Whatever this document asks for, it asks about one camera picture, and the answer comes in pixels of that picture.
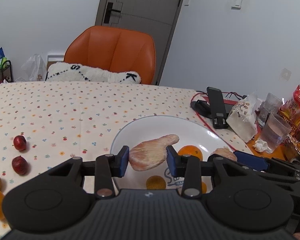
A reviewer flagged red plum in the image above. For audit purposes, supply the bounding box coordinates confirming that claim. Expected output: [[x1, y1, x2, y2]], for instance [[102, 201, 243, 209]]
[[12, 156, 29, 176], [13, 135, 27, 151]]

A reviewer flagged white round plate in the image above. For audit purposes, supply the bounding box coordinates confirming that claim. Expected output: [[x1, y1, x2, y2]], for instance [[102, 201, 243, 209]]
[[110, 115, 236, 191]]

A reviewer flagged crumpled white tissue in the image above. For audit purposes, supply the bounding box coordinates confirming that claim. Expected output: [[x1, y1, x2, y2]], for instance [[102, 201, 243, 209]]
[[253, 138, 273, 154]]

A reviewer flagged black round charger base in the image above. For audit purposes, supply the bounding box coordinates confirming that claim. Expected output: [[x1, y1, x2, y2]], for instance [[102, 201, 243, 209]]
[[190, 100, 212, 119]]

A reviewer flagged black phone stand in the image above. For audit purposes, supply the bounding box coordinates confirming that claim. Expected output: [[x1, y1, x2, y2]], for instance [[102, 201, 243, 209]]
[[206, 87, 228, 129]]

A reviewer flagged clear plastic cup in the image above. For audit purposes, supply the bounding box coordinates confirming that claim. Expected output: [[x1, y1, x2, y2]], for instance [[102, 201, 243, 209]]
[[258, 113, 292, 153], [257, 93, 282, 128]]

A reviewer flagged white tissue pack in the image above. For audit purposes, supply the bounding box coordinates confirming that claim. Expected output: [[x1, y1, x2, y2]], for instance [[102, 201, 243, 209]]
[[226, 92, 261, 142]]

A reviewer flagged floral tablecloth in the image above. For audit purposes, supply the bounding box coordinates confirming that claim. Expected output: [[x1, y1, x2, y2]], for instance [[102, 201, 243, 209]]
[[0, 82, 249, 238]]

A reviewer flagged red snack bag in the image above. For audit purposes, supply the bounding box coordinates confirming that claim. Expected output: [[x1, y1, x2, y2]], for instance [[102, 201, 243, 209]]
[[280, 85, 300, 120]]

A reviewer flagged white fluffy cushion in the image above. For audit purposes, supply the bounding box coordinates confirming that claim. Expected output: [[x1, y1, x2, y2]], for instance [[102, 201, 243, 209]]
[[46, 62, 141, 84]]

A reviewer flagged orange leather chair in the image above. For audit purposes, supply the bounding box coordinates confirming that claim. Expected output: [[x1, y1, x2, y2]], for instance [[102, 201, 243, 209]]
[[64, 26, 156, 85]]

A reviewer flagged white plastic bag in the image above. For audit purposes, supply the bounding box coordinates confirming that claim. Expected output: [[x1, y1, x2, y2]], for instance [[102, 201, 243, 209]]
[[15, 54, 47, 82]]

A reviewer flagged grey door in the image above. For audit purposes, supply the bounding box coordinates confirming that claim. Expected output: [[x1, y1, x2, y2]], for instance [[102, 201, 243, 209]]
[[95, 0, 183, 85]]

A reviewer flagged red cable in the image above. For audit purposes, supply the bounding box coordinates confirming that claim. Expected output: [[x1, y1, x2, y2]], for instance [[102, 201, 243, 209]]
[[189, 91, 248, 152]]

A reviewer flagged black wire shelf rack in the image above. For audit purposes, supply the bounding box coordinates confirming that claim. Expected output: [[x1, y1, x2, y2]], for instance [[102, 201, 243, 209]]
[[0, 60, 13, 84]]

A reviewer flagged black door handle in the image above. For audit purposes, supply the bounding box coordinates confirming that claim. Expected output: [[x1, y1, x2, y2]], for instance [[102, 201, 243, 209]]
[[103, 2, 121, 24]]

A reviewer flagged white light switch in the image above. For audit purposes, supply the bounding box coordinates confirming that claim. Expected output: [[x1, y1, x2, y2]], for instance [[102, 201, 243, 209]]
[[231, 0, 243, 10]]

